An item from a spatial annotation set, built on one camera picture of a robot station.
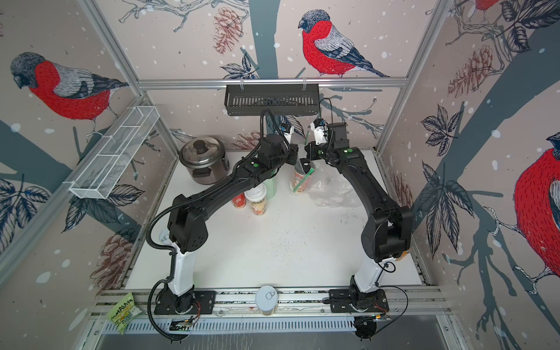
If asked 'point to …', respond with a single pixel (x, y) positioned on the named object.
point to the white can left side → (164, 236)
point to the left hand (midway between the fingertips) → (302, 142)
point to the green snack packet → (123, 311)
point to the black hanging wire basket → (285, 101)
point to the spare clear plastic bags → (335, 191)
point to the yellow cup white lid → (257, 197)
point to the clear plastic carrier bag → (317, 184)
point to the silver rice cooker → (205, 158)
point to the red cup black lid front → (299, 176)
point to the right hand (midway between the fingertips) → (307, 144)
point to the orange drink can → (404, 253)
